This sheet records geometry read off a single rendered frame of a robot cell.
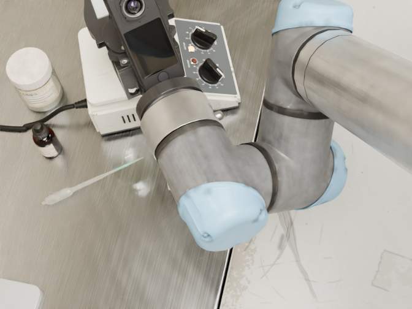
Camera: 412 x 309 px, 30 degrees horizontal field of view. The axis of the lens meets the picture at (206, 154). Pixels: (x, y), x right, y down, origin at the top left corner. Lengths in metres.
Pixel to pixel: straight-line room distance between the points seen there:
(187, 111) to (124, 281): 0.31
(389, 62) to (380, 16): 0.53
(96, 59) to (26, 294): 0.31
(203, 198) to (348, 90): 0.17
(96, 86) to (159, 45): 0.25
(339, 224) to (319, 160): 0.23
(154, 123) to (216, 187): 0.10
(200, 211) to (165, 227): 0.30
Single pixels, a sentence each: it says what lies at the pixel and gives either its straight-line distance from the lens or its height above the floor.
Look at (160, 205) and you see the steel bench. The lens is 1.01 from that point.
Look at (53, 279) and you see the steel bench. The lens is 1.01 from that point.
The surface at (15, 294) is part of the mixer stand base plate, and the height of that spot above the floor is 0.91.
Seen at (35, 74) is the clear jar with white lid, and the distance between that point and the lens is 1.05.
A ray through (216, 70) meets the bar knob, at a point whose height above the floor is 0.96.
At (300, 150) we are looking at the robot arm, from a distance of 0.76.
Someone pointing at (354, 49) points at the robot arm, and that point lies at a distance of 0.66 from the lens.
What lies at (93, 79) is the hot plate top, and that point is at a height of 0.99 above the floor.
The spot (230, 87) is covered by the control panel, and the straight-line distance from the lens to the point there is 1.04.
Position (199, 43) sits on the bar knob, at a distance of 1.06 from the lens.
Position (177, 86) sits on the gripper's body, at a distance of 0.77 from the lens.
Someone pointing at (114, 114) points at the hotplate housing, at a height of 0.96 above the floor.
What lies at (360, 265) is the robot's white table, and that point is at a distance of 0.98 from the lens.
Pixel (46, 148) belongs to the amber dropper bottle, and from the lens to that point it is 1.05.
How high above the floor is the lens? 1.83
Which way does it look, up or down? 64 degrees down
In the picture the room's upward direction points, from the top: 11 degrees counter-clockwise
